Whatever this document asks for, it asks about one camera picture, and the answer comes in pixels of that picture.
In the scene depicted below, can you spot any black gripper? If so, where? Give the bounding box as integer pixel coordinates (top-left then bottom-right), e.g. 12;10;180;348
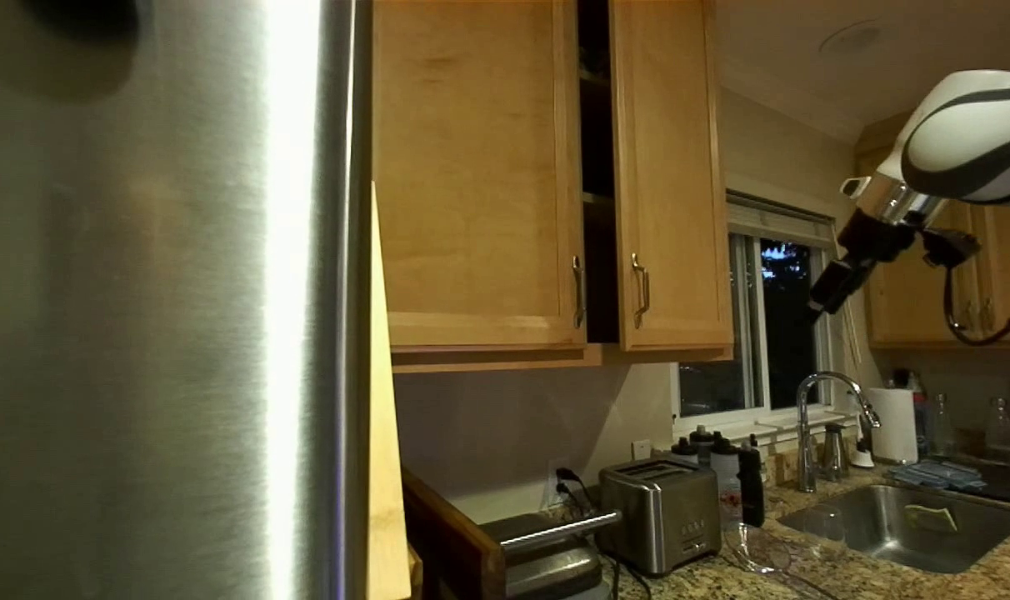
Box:
807;210;922;318

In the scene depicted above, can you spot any silver cupboard door handle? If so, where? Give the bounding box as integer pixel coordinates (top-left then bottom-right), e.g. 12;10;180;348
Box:
569;254;588;330
628;250;652;330

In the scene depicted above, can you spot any wooden cupboard door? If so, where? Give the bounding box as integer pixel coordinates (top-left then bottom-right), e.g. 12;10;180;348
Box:
608;0;741;361
369;0;588;358

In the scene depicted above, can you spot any stainless steel refrigerator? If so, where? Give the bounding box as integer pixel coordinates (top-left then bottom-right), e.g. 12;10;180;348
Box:
0;0;373;600

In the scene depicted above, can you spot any white paper towel roll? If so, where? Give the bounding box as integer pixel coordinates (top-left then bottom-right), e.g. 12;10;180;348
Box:
869;380;922;466

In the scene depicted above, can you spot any chrome kitchen faucet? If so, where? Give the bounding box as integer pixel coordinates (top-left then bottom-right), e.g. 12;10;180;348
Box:
793;367;887;494

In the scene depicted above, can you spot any small soap dispenser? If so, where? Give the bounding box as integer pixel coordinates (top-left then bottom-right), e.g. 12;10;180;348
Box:
851;424;880;473

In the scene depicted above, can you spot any clear glass bottle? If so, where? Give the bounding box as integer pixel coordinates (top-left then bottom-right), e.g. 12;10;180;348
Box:
922;387;958;459
982;389;1010;466

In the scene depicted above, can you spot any dark bottle black cap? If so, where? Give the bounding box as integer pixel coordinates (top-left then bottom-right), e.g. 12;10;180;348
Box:
738;433;771;530

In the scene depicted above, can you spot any clear bottle black cap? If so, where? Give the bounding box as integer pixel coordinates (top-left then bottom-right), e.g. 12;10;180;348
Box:
674;424;747;528

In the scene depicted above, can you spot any blue grey dish mat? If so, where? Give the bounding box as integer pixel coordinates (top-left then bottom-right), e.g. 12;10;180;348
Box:
887;454;1010;503

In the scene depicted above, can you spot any stainless steel sink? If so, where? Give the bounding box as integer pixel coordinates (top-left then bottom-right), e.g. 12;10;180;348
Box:
775;473;1010;578

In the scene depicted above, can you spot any clear wine glass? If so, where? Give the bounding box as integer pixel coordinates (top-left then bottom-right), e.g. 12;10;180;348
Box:
724;518;784;584

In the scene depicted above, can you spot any stainless steel toaster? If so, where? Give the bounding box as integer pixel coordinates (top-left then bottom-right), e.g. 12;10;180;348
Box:
592;458;725;579

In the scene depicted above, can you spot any striped dark wooden cutting board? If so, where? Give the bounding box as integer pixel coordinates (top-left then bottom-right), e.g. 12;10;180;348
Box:
400;471;510;600

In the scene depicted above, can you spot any window with white frame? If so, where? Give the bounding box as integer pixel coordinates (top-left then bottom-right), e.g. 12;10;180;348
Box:
674;189;862;444

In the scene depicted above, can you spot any wooden wall cabinet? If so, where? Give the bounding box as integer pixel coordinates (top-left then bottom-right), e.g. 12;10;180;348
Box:
862;109;1010;354

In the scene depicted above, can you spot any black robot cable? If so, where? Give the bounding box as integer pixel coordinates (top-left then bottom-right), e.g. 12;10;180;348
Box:
918;226;1010;351

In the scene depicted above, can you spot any wooden wall cupboard body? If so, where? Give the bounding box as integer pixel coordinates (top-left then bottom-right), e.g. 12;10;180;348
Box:
382;0;741;376

